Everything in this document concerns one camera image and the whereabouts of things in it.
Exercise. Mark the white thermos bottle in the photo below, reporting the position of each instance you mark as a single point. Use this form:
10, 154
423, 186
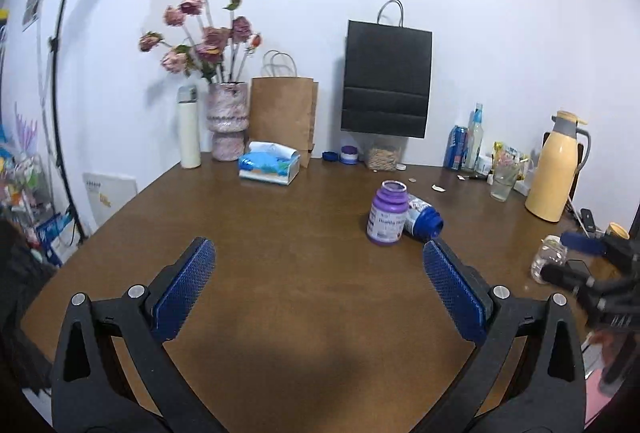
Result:
189, 128

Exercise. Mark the shelf of colourful clutter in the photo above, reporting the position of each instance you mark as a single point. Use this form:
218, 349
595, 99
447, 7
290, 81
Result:
22, 178

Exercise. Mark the pink speckled vase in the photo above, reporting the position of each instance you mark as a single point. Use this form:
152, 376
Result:
227, 120

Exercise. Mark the clear plastic bottle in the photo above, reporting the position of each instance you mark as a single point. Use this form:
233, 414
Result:
475, 140

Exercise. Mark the dark cloth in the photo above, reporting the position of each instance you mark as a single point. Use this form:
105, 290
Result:
22, 308

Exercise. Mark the blue soda can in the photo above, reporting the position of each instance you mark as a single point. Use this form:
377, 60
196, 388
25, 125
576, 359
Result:
455, 148

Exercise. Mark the clear container of nuts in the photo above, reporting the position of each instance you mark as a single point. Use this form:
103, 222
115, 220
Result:
383, 155

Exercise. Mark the black remote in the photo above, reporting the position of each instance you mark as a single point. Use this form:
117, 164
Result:
588, 218

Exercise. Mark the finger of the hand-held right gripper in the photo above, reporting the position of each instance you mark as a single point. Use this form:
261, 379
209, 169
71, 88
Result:
565, 275
580, 241

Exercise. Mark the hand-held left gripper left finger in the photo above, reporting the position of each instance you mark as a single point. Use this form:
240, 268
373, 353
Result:
186, 285

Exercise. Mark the white board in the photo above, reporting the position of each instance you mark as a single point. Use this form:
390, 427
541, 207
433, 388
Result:
107, 198

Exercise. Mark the dried pink flower bouquet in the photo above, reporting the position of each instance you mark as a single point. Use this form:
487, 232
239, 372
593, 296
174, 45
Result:
210, 38

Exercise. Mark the blue packet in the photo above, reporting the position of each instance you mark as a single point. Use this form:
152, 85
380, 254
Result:
56, 233

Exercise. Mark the tall drinking glass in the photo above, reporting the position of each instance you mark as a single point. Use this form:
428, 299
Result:
503, 183

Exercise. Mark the black paper bag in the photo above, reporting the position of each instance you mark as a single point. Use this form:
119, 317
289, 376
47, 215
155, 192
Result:
386, 78

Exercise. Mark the wall poster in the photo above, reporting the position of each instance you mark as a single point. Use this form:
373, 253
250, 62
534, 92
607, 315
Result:
34, 5

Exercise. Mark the blue bottle lid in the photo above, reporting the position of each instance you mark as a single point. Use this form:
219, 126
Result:
329, 156

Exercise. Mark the brown paper bag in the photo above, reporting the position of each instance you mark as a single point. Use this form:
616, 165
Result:
282, 113

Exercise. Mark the black light stand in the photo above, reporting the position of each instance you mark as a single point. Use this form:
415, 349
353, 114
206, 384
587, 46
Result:
60, 78

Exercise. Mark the white bottle with blue cap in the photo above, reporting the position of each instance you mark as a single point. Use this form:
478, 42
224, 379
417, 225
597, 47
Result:
424, 217

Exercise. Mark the small purple and white jar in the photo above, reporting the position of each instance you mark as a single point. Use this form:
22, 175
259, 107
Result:
349, 154

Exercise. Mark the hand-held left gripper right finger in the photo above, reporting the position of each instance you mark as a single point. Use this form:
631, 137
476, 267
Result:
454, 293

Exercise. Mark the purple pill bottle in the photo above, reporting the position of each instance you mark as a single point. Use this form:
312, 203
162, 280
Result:
386, 215

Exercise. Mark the yellow capped container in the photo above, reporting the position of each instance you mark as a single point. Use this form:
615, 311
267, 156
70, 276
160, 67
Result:
618, 230

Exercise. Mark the yellow thermos jug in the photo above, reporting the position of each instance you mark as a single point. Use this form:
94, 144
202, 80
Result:
555, 173

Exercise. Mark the blue tissue box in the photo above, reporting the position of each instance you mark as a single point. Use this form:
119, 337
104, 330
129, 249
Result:
268, 162

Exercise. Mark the clear glass cup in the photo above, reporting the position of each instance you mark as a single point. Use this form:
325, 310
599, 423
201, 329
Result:
549, 255

